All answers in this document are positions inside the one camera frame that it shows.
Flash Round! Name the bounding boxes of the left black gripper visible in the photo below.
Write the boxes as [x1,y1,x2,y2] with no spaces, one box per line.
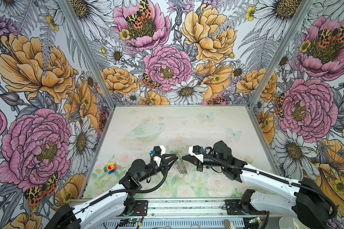
[138,153,178,182]

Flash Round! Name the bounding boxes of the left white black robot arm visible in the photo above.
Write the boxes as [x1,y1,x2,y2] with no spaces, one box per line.
[44,146,178,229]

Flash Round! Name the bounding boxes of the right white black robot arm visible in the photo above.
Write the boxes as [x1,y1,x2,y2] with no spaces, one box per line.
[182,141,338,229]

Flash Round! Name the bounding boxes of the colourful flower toy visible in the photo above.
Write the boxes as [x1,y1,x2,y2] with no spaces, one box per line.
[104,162,118,174]

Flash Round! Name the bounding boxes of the white paper cup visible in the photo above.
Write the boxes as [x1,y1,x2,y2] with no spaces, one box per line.
[279,216,302,229]

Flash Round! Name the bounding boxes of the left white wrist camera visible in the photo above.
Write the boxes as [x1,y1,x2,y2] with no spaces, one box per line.
[150,146,166,167]

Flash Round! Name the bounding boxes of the aluminium mounting rail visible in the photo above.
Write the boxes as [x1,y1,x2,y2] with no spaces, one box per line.
[136,194,295,218]

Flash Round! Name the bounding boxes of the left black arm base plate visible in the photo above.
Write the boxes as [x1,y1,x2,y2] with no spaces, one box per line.
[122,199,149,216]

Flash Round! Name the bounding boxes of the slotted grey cable duct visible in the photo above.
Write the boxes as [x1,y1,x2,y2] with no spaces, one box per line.
[103,219,246,229]

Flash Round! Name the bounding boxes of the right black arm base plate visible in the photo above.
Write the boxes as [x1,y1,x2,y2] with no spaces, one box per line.
[221,199,267,216]

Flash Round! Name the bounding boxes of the small circuit board with wires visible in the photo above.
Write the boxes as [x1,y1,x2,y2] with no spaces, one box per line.
[116,218,144,229]

